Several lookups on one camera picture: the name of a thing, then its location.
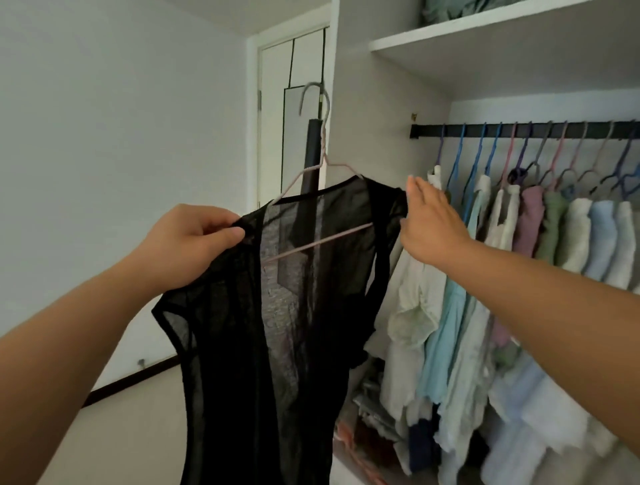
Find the person's right hand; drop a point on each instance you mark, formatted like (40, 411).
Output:
(432, 230)

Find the person's left hand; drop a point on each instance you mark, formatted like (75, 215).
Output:
(185, 250)

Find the blue plastic hanger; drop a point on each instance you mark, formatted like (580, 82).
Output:
(635, 177)
(475, 160)
(456, 160)
(492, 150)

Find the white floral blouse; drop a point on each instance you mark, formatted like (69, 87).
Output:
(510, 215)

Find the black sheer top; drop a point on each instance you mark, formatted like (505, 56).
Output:
(225, 350)

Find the white wardrobe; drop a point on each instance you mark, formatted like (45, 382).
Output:
(380, 125)

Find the green shorts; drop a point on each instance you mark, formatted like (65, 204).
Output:
(550, 225)

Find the beige plastic hanger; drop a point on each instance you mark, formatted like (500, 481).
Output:
(600, 150)
(323, 145)
(577, 150)

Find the mauve grey plastic hanger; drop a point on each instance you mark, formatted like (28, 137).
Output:
(542, 145)

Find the person's left forearm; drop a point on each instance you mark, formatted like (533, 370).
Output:
(50, 360)

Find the person's right forearm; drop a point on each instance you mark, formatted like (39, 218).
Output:
(560, 320)

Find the white room door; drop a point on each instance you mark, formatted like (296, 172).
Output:
(272, 125)

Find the metal door hinge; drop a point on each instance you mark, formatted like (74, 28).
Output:
(259, 100)

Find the pile of folded clothes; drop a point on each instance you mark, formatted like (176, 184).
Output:
(370, 409)

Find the black clothes rail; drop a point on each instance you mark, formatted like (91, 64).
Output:
(425, 131)

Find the tall wall mirror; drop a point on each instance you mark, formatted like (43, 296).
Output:
(292, 140)

